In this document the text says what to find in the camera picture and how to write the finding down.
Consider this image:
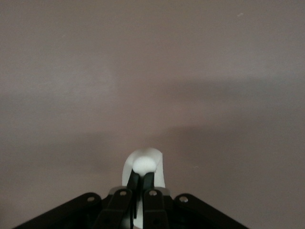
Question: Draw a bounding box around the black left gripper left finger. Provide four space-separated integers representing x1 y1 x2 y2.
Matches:
95 169 140 229

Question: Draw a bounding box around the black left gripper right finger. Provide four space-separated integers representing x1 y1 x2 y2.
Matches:
142 170 171 229

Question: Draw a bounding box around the white steamed bun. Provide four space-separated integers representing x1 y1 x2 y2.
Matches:
122 147 165 229

